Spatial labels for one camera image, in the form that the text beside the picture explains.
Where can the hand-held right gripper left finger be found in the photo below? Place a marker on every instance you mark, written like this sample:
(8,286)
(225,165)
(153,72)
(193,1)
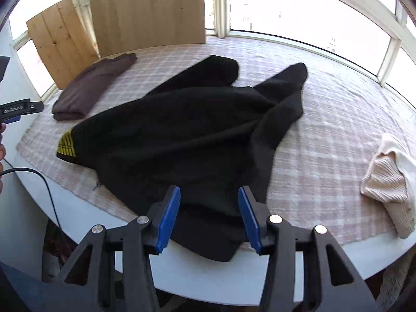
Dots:
(169,217)

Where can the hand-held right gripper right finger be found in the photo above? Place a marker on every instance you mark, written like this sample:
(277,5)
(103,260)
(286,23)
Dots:
(248,217)

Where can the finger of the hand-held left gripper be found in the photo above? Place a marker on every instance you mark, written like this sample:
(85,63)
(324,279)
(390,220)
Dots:
(19,108)

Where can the black shorts with yellow stripes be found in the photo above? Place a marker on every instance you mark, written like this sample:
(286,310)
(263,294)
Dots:
(195,130)

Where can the person's left hand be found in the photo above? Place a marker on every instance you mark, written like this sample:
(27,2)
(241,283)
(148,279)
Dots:
(2,151)

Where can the pine plank board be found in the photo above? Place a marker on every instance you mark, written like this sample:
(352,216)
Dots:
(58,39)

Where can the brown folded garment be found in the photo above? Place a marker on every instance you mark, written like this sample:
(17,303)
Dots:
(87,87)

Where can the pink plaid table cloth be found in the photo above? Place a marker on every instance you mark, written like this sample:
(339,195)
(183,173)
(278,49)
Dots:
(325,120)

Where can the cream ribbed knit sweater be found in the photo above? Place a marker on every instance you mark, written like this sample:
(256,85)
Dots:
(386,175)

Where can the light oak board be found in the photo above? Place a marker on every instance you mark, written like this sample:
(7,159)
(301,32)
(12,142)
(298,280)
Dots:
(146,13)

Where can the white window frame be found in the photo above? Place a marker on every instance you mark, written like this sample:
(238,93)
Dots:
(221,6)

